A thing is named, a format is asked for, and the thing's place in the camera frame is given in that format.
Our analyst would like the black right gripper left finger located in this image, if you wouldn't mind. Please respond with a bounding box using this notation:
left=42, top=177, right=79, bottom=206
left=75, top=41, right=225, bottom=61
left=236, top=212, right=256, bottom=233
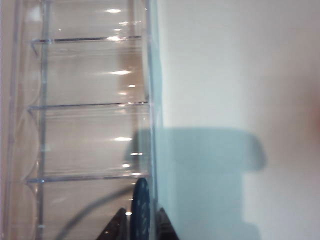
left=96, top=207, right=130, bottom=240

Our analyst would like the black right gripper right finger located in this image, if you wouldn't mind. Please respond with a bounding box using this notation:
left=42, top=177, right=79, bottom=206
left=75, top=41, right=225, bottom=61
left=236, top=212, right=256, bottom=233
left=156, top=207, right=181, bottom=240

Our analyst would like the blue poker chip 50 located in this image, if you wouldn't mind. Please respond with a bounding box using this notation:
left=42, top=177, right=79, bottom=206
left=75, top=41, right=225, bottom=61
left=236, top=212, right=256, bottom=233
left=129, top=177, right=152, bottom=240

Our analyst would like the clear plastic chip tray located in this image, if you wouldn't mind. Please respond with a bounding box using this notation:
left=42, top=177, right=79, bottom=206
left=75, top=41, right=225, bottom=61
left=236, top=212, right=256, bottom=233
left=0, top=0, right=163, bottom=240

